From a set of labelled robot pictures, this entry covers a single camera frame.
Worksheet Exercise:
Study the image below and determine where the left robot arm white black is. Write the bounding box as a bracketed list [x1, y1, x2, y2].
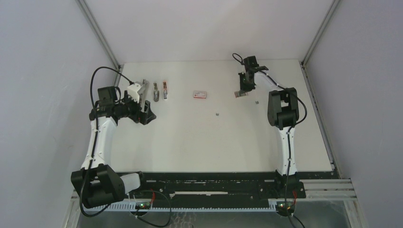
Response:
[71, 83, 156, 209]

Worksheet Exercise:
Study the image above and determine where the right aluminium frame post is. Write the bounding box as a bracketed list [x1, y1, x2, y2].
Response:
[300, 0, 342, 68]

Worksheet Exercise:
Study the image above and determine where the aluminium front rail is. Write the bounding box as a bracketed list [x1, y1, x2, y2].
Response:
[70, 179, 358, 202]

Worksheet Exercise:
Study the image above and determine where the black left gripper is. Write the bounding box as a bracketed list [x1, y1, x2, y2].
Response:
[115, 91, 155, 125]

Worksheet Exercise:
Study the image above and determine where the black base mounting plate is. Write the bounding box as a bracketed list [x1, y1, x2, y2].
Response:
[86, 171, 341, 209]

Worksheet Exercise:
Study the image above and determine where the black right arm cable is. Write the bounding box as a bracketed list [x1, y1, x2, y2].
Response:
[232, 53, 308, 218]

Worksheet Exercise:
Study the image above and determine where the beige small stapler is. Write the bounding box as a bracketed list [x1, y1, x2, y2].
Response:
[153, 83, 160, 102]

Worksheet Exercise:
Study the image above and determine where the grey staple box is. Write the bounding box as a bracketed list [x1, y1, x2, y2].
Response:
[234, 90, 248, 98]

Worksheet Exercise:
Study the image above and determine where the black and grey large stapler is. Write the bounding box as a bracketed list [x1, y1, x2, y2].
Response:
[139, 79, 149, 111]

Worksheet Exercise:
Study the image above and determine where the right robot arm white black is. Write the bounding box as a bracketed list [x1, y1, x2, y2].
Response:
[232, 53, 299, 198]

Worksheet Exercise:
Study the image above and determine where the white cable duct strip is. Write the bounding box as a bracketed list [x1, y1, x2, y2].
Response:
[107, 201, 279, 212]

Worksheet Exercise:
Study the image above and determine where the red white staple box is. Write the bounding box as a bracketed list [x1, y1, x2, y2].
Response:
[193, 91, 207, 99]

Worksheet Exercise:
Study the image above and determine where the aluminium frame corner post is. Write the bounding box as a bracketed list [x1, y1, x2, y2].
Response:
[76, 0, 121, 69]

